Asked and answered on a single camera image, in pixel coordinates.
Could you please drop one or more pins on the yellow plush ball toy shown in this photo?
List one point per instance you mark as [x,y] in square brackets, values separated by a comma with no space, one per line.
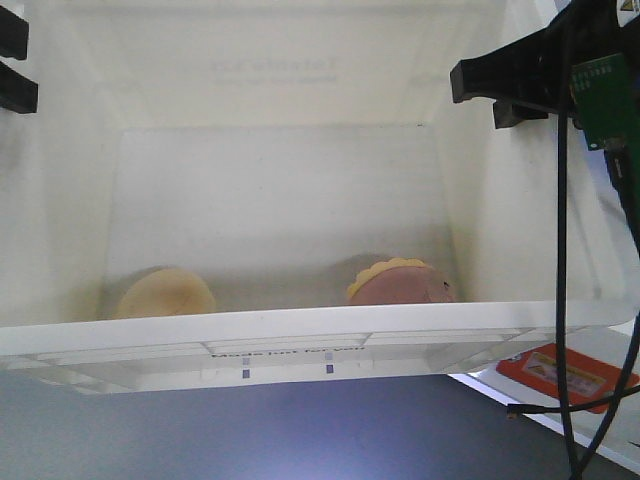
[166,292]

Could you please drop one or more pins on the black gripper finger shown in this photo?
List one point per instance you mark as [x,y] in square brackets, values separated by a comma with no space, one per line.
[507,115]
[526,71]
[14,33]
[17,93]

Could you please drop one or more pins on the green circuit board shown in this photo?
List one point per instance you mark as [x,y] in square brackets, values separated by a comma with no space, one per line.
[603,94]

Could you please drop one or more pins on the white plastic tote box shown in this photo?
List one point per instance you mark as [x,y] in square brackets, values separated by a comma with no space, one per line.
[276,149]

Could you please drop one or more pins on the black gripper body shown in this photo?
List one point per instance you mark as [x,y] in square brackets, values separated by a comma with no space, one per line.
[600,29]

